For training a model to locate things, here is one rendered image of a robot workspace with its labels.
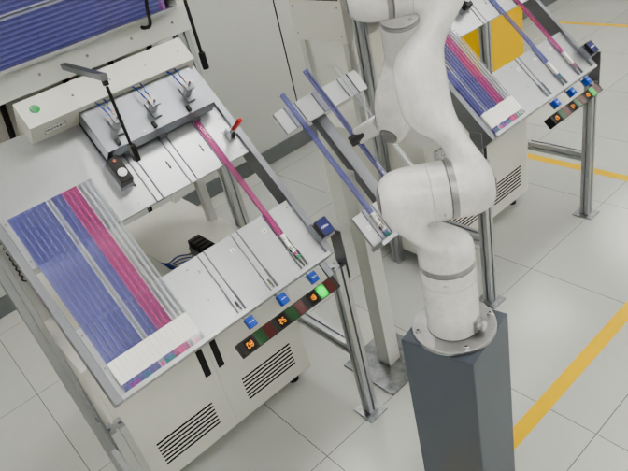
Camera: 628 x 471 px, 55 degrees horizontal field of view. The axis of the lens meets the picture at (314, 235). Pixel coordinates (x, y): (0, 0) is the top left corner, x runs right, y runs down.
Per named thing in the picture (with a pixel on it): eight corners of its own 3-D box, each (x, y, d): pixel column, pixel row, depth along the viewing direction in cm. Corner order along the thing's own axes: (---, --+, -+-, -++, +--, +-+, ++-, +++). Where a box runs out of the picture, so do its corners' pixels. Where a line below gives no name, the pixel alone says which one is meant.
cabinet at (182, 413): (314, 377, 232) (276, 245, 199) (159, 505, 200) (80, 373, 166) (222, 311, 278) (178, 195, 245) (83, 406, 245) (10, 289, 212)
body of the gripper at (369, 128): (394, 98, 165) (371, 113, 175) (369, 113, 160) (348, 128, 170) (408, 122, 166) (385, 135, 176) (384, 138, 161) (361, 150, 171)
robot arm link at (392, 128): (394, 51, 128) (405, 152, 152) (426, 7, 135) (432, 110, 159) (357, 44, 132) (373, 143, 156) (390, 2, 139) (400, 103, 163)
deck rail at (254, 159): (327, 258, 177) (335, 251, 172) (322, 262, 176) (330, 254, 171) (186, 72, 185) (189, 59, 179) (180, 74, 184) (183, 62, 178)
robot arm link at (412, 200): (481, 274, 124) (474, 172, 112) (392, 290, 126) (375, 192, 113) (468, 241, 134) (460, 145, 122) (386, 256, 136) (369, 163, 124)
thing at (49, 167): (245, 159, 180) (249, 150, 176) (34, 276, 149) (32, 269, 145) (180, 74, 183) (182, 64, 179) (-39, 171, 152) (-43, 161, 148)
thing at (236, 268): (322, 255, 174) (326, 251, 171) (120, 398, 143) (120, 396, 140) (283, 203, 176) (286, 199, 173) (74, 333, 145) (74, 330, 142)
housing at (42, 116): (188, 86, 184) (194, 58, 172) (35, 156, 161) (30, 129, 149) (172, 66, 185) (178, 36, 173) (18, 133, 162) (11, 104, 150)
